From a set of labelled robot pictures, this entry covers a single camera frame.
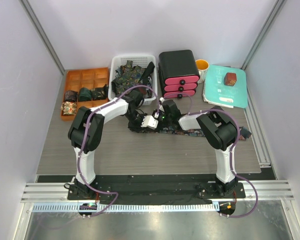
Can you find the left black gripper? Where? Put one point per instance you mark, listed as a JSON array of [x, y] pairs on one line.
[[137, 128]]

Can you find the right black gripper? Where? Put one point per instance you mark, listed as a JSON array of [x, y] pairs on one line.
[[161, 127]]

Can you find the navy floral silk tie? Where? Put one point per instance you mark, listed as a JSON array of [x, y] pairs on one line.
[[244, 133]]

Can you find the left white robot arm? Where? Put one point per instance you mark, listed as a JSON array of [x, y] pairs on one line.
[[86, 132]]

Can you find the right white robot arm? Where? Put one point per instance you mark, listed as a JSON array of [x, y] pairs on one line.
[[220, 131]]

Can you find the dark red patterned tie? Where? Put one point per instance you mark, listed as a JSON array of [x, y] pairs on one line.
[[145, 91]]

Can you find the black pink drawer organizer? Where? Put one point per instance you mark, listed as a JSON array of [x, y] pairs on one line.
[[178, 74]]

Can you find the black tie in basket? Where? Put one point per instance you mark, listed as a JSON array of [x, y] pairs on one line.
[[147, 72]]

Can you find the teal book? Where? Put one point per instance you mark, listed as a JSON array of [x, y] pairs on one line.
[[216, 92]]

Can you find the green paisley tie in basket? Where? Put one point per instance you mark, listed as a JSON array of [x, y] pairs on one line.
[[126, 76]]

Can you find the rolled black dotted tie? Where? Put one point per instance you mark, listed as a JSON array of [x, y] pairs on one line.
[[99, 93]]

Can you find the white mug yellow inside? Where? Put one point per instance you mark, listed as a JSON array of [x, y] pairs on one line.
[[202, 66]]

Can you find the rolled dark green tie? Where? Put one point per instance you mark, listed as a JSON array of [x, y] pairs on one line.
[[84, 95]]

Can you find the orange wooden divided tray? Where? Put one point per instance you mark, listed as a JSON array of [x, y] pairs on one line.
[[89, 78]]

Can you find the white plastic mesh basket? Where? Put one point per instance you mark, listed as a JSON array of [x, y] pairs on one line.
[[138, 59]]

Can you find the red brown small box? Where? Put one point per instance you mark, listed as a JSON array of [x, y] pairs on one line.
[[230, 79]]

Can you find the rolled cream floral tie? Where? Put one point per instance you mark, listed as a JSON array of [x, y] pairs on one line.
[[68, 108]]

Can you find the rolled brown patterned tie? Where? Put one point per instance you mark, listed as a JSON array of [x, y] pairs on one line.
[[70, 96]]

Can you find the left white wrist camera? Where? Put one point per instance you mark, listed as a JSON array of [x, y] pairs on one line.
[[149, 122]]

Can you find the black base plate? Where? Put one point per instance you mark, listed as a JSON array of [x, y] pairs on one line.
[[154, 189]]

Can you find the white slotted cable duct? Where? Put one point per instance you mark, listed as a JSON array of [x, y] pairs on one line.
[[80, 207]]

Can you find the aluminium frame rail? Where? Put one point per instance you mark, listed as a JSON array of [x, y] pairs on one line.
[[267, 190]]

